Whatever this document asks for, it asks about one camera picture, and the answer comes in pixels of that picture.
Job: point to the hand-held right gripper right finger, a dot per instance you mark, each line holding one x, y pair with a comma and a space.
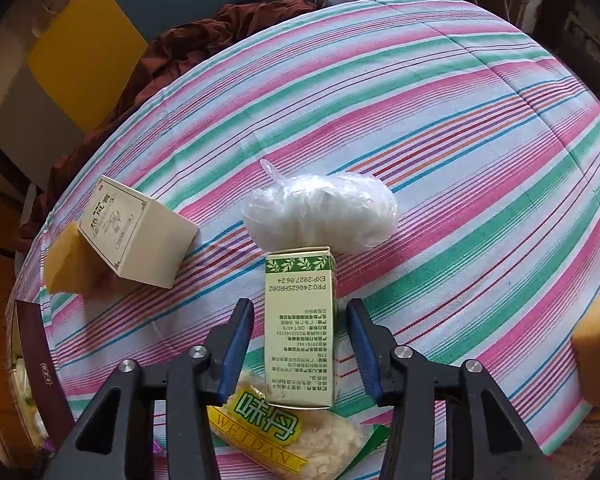
367, 360

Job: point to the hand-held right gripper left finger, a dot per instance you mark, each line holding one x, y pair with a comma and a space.
235, 355

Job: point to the green leaf print box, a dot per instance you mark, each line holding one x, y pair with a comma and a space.
300, 320

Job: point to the yellow snack packet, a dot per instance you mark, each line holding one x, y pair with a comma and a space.
280, 435

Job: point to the cream cardboard box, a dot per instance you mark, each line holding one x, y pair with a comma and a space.
145, 240

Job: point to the dark red cardboard bin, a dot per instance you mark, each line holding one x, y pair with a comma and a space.
40, 355

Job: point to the white plastic bag bundle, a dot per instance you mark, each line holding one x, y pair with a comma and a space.
325, 210

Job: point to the striped bed sheet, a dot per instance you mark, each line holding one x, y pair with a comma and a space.
430, 160

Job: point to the dark red blanket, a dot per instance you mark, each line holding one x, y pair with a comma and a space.
180, 45

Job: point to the grey yellow blue headboard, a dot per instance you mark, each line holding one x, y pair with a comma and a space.
80, 50

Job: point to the dark cluttered shelf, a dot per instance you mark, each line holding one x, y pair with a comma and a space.
580, 20

